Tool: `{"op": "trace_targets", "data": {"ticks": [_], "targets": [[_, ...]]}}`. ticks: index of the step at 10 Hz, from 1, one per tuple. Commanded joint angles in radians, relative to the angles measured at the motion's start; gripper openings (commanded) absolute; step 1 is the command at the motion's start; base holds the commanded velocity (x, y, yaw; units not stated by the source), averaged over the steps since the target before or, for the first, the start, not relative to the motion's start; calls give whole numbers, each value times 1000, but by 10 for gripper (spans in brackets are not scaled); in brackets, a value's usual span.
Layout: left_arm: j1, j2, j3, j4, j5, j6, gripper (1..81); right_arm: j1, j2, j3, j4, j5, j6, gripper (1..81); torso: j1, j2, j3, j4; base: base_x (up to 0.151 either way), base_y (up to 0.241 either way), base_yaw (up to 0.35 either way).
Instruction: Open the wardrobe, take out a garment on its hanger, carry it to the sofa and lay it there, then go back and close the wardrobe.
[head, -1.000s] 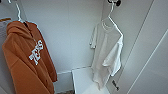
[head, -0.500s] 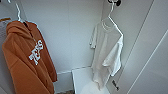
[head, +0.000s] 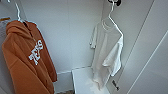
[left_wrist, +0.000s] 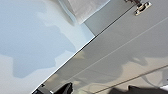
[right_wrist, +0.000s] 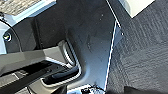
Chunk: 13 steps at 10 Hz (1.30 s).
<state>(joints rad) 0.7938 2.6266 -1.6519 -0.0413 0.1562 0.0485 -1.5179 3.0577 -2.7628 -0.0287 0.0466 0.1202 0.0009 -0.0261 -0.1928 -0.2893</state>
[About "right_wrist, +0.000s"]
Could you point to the thick grey robot torso limb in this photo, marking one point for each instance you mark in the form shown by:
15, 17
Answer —
30, 61

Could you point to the blue-grey robot wheeled base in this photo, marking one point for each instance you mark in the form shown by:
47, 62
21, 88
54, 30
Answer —
90, 40

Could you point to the round white-ringed base fitting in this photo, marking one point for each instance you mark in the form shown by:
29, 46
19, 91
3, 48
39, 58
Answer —
7, 36

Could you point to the white wardrobe carcass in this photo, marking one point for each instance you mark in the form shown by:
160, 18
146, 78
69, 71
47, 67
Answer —
30, 8

